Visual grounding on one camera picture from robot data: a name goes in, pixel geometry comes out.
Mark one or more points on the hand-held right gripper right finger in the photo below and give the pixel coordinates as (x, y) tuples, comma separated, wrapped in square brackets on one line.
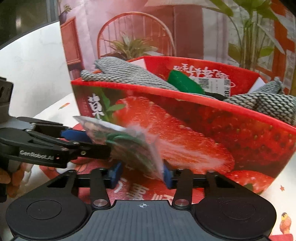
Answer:
[(167, 177)]

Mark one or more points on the printed room scene backdrop cloth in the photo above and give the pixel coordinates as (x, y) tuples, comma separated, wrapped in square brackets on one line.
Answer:
[(185, 27)]

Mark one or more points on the dark window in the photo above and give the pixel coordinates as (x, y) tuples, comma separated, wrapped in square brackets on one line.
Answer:
[(23, 14)]

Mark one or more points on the green sachet with tassel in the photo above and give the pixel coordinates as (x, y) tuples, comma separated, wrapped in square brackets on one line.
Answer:
[(182, 81)]

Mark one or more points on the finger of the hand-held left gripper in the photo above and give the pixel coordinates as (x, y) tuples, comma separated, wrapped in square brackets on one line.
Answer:
[(74, 136), (94, 151)]

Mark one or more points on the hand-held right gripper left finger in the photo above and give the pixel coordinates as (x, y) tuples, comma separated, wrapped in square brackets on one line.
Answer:
[(116, 175)]

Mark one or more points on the grey mesh sock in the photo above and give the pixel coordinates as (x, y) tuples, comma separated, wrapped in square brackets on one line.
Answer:
[(129, 71)]

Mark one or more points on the red strawberry print cardboard box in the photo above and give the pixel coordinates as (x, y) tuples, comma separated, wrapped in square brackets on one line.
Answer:
[(208, 139)]

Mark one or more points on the white plastic packet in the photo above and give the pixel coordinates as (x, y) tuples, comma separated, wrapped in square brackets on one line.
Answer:
[(129, 148)]

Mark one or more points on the cartoon print tablecloth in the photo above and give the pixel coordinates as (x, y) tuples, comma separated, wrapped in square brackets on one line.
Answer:
[(277, 202)]

